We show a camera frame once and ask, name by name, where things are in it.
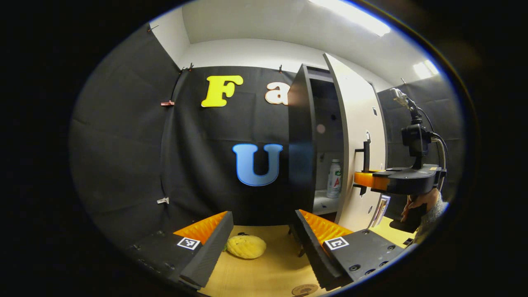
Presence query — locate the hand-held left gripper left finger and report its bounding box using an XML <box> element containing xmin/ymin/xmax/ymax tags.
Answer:
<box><xmin>126</xmin><ymin>211</ymin><xmax>234</xmax><ymax>289</ymax></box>

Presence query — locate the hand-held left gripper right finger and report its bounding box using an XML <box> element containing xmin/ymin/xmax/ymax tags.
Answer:
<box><xmin>294</xmin><ymin>210</ymin><xmax>407</xmax><ymax>291</ymax></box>

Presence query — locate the black door handle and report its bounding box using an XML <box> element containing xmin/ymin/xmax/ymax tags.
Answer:
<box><xmin>354</xmin><ymin>131</ymin><xmax>371</xmax><ymax>196</ymax></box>

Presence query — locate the white plastic bottle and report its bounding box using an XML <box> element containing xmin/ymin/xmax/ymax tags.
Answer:
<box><xmin>327</xmin><ymin>159</ymin><xmax>342</xmax><ymax>199</ymax></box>

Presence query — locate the beige cabinet door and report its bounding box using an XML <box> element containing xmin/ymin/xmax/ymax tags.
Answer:
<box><xmin>323</xmin><ymin>53</ymin><xmax>388</xmax><ymax>232</ymax></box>

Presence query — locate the dark grey cabinet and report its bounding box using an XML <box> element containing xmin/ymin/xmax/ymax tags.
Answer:
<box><xmin>288</xmin><ymin>63</ymin><xmax>347</xmax><ymax>258</ymax></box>

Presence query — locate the white cabinet shelf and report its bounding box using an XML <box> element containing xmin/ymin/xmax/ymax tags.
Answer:
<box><xmin>313</xmin><ymin>190</ymin><xmax>343</xmax><ymax>216</ymax></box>

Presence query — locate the book with purple cover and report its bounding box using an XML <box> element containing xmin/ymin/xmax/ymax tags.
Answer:
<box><xmin>377</xmin><ymin>195</ymin><xmax>391</xmax><ymax>226</ymax></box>

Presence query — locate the book with white cover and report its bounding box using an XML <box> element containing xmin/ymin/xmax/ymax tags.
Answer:
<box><xmin>370</xmin><ymin>197</ymin><xmax>382</xmax><ymax>228</ymax></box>

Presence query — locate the yellow toy fruit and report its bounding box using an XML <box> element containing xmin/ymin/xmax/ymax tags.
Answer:
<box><xmin>225</xmin><ymin>234</ymin><xmax>267</xmax><ymax>259</ymax></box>

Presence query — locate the black backdrop cloth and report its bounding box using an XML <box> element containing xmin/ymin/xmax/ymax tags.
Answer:
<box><xmin>69</xmin><ymin>23</ymin><xmax>464</xmax><ymax>248</ymax></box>

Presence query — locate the small ceiling light panel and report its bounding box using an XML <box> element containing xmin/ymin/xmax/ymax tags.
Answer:
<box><xmin>414</xmin><ymin>60</ymin><xmax>440</xmax><ymax>79</ymax></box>

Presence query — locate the long ceiling light panel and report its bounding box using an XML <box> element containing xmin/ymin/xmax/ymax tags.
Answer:
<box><xmin>309</xmin><ymin>0</ymin><xmax>391</xmax><ymax>37</ymax></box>

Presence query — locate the black camera cable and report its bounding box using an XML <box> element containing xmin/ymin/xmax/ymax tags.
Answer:
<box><xmin>417</xmin><ymin>107</ymin><xmax>449</xmax><ymax>182</ymax></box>

